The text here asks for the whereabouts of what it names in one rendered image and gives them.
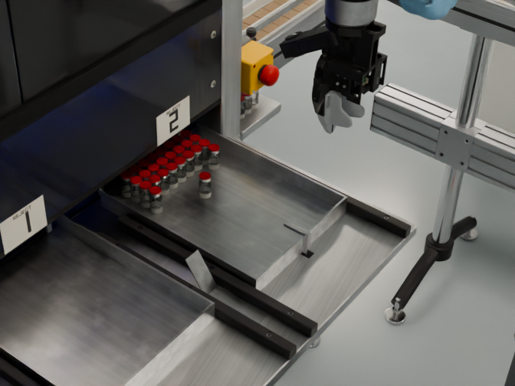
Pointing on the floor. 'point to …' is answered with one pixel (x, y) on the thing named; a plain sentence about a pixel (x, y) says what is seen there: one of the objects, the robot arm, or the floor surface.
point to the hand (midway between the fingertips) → (326, 123)
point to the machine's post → (228, 74)
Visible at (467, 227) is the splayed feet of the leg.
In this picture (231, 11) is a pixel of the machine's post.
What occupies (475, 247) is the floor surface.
